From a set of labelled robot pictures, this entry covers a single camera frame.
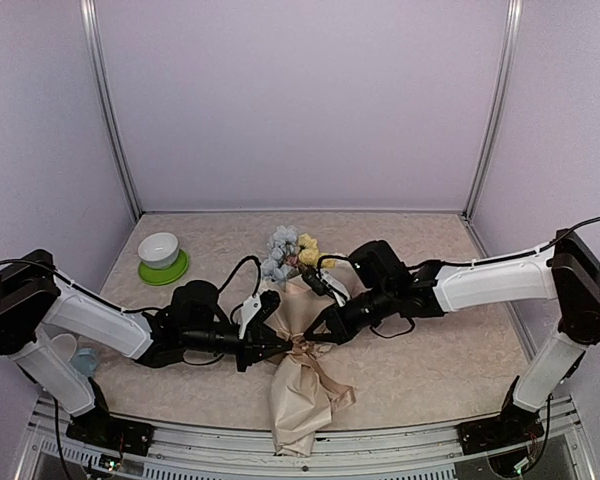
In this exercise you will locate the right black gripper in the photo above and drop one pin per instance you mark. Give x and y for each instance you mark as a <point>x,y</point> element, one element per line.
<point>341,333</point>

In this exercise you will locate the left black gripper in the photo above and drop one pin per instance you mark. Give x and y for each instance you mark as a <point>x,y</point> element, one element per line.
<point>263,350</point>

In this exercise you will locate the brown ribbon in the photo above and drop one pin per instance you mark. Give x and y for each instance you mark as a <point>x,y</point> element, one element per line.
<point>307,353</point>

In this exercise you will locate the pink wrapping paper sheet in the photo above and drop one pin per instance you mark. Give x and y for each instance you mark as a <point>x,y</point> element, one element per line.
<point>298,405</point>

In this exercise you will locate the yellow fake flower stem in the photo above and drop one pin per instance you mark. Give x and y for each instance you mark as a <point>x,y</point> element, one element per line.
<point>309,253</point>

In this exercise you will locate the blue fake flower stem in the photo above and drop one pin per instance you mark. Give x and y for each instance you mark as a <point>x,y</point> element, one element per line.
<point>279,264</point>

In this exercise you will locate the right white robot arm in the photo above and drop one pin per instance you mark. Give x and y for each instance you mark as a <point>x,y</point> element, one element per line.
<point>563,269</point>

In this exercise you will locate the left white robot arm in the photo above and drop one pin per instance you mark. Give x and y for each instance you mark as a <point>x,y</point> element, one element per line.
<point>34,295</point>

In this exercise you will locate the green plate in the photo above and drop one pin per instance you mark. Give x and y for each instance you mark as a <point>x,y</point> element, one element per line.
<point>161,277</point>

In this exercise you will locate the white bowl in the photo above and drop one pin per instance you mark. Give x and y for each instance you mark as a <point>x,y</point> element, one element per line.
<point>159,250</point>

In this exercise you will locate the light blue mug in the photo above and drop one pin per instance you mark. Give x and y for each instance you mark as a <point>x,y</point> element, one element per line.
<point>85,361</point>

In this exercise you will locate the white paper cup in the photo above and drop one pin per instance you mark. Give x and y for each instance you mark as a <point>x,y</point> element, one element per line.
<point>65,345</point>

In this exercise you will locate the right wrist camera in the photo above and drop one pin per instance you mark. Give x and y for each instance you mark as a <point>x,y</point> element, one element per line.
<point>324,284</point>

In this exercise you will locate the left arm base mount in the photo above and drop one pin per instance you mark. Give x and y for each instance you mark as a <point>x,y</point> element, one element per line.
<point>99,428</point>

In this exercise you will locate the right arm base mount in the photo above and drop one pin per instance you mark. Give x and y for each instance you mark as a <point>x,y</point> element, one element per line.
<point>512,425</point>

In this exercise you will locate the right aluminium corner post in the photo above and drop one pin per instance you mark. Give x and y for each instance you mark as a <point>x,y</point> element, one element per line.
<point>497,107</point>

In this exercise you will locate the aluminium corner post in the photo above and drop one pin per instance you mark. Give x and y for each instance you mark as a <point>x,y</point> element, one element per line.
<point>89,17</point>
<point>497,107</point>

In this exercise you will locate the left aluminium corner post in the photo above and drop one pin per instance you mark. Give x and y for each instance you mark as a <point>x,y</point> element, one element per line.
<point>89,17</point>

